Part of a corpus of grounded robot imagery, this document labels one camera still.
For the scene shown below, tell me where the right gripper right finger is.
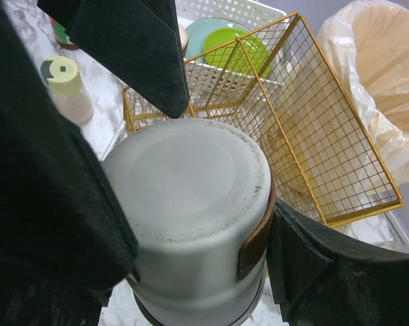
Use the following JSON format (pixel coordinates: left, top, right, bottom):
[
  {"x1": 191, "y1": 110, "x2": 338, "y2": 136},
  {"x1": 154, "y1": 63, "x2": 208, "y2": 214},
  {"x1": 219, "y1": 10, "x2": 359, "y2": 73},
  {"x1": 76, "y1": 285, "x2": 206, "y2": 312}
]
[{"x1": 267, "y1": 199, "x2": 409, "y2": 325}]

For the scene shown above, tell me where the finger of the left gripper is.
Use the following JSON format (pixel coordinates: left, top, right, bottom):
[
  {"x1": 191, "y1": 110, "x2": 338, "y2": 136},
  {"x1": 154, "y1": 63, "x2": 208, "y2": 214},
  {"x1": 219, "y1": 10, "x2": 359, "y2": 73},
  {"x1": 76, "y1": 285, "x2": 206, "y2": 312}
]
[{"x1": 37, "y1": 0, "x2": 190, "y2": 118}]

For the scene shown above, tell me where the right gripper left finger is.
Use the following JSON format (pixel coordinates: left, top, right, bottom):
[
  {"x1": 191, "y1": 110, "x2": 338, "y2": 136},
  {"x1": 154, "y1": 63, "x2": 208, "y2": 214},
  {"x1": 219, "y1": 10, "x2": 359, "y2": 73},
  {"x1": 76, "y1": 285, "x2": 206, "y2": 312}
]
[{"x1": 0, "y1": 2, "x2": 138, "y2": 325}]

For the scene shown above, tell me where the light blue flower plate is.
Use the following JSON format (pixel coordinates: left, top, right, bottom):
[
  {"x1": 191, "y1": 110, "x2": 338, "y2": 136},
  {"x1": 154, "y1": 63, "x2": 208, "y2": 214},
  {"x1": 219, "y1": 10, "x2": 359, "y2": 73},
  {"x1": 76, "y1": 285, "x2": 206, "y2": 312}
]
[{"x1": 185, "y1": 18, "x2": 235, "y2": 59}]

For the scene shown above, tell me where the red sauce bottle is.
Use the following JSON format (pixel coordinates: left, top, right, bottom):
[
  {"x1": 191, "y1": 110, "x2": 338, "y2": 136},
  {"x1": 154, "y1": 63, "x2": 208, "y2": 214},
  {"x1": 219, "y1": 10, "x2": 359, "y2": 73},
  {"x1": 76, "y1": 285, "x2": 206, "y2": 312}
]
[{"x1": 49, "y1": 17, "x2": 79, "y2": 50}]

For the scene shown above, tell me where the green fried egg plate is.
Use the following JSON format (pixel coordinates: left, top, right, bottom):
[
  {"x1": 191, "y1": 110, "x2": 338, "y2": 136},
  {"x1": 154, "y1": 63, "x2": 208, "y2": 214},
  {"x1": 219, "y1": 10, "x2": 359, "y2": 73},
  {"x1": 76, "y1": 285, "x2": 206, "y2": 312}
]
[{"x1": 203, "y1": 28, "x2": 271, "y2": 77}]

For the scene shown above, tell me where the clear shaker green lid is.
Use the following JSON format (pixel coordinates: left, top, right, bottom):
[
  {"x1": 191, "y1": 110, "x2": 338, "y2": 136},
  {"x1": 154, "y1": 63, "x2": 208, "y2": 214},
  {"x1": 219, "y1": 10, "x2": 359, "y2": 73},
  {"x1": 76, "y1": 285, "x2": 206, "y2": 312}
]
[{"x1": 40, "y1": 56, "x2": 94, "y2": 126}]

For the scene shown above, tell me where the white plastic basket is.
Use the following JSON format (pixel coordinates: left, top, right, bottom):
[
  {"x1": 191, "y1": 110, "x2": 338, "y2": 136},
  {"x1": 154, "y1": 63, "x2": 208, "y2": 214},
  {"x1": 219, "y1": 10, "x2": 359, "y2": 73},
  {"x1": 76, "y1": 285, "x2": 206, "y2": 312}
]
[{"x1": 99, "y1": 0, "x2": 409, "y2": 254}]

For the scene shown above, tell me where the bin with plastic bag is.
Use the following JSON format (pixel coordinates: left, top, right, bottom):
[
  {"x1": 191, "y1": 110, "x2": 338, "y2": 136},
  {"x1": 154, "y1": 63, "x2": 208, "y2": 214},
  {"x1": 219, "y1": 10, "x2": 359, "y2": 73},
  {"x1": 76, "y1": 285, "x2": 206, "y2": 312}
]
[{"x1": 317, "y1": 1, "x2": 409, "y2": 185}]

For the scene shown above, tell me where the gold wire rack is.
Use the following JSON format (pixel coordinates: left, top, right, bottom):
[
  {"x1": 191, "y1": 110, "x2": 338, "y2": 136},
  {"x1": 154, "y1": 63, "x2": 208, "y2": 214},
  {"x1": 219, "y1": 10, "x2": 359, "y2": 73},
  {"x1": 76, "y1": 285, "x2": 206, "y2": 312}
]
[{"x1": 122, "y1": 12, "x2": 405, "y2": 228}]

